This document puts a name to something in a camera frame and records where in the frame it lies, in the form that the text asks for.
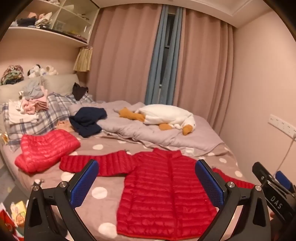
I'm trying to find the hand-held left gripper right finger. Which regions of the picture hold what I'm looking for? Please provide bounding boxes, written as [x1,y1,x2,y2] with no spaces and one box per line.
[195,159,271,241]

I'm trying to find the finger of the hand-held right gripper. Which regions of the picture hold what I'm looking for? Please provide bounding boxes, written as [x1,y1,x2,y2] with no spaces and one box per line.
[275,171,296,197]
[252,162,290,216]

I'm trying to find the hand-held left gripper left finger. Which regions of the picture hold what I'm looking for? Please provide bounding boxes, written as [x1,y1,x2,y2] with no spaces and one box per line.
[24,159,100,241]

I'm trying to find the red down jacket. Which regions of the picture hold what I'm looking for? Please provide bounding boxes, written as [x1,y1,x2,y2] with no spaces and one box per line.
[59,148,255,240]
[14,129,81,175]

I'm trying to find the pink folded clothes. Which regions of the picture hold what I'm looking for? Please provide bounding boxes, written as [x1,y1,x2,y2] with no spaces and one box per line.
[20,86,49,115]

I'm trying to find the white folded clothes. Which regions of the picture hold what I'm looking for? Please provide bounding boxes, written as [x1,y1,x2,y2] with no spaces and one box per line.
[8,100,40,126]

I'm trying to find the folded red down jacket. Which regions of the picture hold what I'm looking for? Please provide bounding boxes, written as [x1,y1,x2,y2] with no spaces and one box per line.
[14,129,81,175]

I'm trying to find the peach patterned cloth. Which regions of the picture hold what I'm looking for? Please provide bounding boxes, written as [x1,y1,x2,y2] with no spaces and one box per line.
[57,119,72,131]

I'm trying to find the navy blue garment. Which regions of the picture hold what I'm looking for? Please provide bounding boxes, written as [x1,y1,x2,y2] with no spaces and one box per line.
[69,107,108,138]

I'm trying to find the yellow printed box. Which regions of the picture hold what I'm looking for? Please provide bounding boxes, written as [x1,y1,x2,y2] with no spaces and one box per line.
[10,200,28,225]

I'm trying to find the grey quilt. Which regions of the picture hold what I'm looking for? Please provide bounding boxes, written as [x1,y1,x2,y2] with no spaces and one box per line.
[68,100,223,157]

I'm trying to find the plaid pillow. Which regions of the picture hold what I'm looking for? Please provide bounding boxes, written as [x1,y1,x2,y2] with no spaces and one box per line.
[2,92,94,152]

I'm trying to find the white goose plush toy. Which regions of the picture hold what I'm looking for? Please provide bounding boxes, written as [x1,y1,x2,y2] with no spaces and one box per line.
[119,104,196,136]

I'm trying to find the red printed box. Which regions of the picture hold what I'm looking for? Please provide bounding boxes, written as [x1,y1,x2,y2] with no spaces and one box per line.
[0,203,17,239]

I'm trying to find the dark brown cloth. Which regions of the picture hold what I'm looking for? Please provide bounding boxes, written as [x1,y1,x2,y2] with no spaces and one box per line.
[72,83,89,101]

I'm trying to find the grey crumpled garment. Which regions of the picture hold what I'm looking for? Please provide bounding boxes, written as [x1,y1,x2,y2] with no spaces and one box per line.
[22,81,47,99]

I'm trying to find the pink curtain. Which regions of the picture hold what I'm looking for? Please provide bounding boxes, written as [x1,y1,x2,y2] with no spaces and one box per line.
[89,5,162,105]
[173,9,236,137]

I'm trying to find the cream plush toy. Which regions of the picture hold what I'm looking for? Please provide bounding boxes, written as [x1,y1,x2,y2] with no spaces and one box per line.
[44,65,59,76]

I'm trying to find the blue curtain panel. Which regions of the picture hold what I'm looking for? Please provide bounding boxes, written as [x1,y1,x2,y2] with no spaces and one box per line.
[159,7,184,106]
[145,5,168,105]

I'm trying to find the black and white plush toy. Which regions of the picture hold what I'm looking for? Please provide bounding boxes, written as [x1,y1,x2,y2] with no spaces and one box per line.
[27,65,45,78]

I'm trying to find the beige fringed hanging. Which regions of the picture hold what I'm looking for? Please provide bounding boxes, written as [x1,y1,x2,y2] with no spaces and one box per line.
[73,46,93,72]

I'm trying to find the patterned cloth bundle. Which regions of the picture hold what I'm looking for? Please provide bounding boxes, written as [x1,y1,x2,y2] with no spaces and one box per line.
[0,65,25,85]

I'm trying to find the heap of soft items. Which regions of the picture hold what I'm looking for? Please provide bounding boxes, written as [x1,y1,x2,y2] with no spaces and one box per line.
[14,11,53,29]

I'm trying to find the white cable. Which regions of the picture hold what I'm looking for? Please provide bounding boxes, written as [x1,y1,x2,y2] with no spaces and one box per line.
[275,137,296,174]

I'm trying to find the white wall outlet strip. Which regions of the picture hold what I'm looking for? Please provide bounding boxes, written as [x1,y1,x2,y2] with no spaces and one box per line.
[268,113,296,137]

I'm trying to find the white wall shelf unit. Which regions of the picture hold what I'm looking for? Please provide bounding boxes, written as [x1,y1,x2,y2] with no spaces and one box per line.
[8,0,100,48]

